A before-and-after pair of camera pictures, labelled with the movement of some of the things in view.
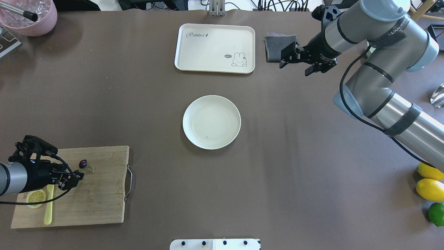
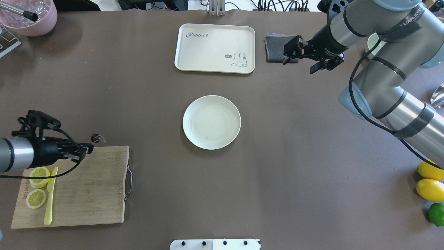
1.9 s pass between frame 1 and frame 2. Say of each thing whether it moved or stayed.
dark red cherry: moved
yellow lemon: stayed
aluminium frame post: stayed
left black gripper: moved
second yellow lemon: stayed
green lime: stayed
